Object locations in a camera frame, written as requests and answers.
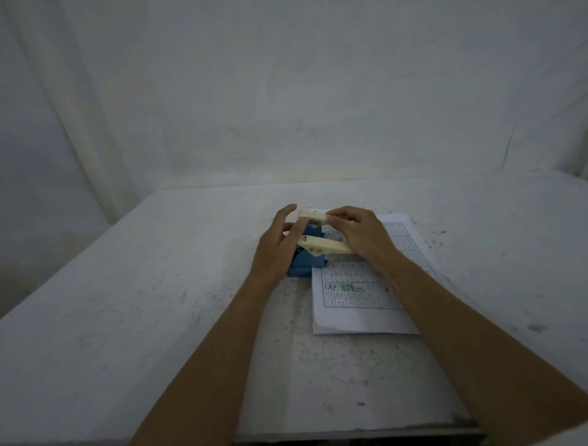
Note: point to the person's left hand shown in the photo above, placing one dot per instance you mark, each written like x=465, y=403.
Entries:
x=272, y=250

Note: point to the person's right hand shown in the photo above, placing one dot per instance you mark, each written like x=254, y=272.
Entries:
x=367, y=241

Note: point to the person's right thumb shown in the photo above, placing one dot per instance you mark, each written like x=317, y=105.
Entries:
x=347, y=242

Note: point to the person's left thumb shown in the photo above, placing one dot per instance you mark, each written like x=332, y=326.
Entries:
x=298, y=227

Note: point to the blue and cream hole punch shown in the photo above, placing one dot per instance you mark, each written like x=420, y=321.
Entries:
x=308, y=264

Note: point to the person's right forearm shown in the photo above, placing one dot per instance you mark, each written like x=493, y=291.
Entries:
x=468, y=354

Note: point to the person's left forearm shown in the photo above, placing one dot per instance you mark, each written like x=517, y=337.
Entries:
x=216, y=363

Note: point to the white grid printed paper sheet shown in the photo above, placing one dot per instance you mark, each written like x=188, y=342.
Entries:
x=358, y=308

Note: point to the white backdrop cloth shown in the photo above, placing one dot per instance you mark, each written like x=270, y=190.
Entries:
x=294, y=92

